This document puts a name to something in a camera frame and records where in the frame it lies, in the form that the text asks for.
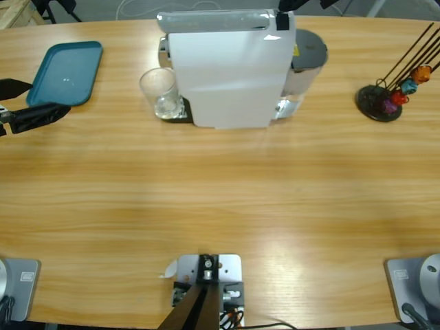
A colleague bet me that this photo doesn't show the orange coffee capsule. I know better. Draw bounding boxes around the orange coffee capsule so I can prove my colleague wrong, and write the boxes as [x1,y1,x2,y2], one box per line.
[412,65,432,83]

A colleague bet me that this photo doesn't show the black camera post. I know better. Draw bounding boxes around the black camera post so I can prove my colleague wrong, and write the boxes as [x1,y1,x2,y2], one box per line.
[157,254,221,330]

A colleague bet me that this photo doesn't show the light wooden crate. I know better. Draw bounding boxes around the light wooden crate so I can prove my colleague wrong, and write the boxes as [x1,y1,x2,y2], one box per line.
[0,0,45,30]

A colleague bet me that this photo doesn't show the arm gripper black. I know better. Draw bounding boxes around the arm gripper black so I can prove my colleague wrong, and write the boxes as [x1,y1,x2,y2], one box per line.
[0,78,72,138]

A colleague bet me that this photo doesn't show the black wire capsule holder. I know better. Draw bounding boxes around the black wire capsule holder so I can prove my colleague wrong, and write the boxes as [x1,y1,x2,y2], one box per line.
[355,22,440,123]

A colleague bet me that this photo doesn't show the metal grid drip tray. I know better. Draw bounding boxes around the metal grid drip tray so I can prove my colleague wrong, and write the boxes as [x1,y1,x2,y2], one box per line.
[156,98,193,124]

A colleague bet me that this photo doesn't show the clear glass cup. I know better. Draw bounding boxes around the clear glass cup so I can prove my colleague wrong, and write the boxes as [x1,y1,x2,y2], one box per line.
[139,67,182,120]

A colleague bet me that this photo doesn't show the white capsule coffee machine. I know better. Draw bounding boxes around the white capsule coffee machine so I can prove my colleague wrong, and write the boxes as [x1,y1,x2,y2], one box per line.
[156,8,305,131]

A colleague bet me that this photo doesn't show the teal coffee capsule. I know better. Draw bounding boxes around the teal coffee capsule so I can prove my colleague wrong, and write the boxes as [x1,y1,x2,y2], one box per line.
[400,78,419,96]

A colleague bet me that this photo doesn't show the black chair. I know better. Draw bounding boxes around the black chair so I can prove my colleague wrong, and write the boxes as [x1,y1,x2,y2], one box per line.
[32,0,83,24]

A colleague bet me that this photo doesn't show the purple coffee capsule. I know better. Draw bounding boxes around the purple coffee capsule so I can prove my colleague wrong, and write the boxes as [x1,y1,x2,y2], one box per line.
[382,99,402,115]

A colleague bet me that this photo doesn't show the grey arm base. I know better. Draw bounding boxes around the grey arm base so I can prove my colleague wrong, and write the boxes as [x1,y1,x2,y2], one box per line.
[0,257,42,322]
[384,253,440,324]

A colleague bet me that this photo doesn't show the teal plastic serving tray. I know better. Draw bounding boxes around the teal plastic serving tray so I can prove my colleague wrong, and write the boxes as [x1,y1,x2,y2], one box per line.
[25,41,104,109]

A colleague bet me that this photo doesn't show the red coffee capsule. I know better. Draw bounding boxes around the red coffee capsule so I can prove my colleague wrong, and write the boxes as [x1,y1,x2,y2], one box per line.
[390,90,410,106]

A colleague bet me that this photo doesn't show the red and black cable bundle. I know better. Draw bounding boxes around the red and black cable bundle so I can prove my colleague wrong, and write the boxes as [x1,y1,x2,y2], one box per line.
[219,307,245,328]

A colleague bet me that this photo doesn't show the coffee machine water tank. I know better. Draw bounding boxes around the coffee machine water tank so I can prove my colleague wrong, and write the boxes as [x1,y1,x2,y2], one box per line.
[281,29,329,102]

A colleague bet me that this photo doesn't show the white mounting block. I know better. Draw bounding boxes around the white mounting block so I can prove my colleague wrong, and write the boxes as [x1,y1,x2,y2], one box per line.
[175,253,245,327]

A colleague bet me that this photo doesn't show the white paper tag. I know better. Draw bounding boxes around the white paper tag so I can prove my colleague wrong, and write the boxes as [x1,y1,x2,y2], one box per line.
[158,259,179,280]

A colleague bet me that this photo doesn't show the white table frame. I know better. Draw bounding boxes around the white table frame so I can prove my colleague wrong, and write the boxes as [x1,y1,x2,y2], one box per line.
[366,0,386,17]

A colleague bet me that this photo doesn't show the black base cable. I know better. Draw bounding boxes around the black base cable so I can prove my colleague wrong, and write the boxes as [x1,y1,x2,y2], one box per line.
[401,302,432,330]
[0,296,17,324]

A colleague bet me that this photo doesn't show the black cable at table edge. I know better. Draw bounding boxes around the black cable at table edge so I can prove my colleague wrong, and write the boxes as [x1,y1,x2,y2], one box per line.
[240,322,298,330]

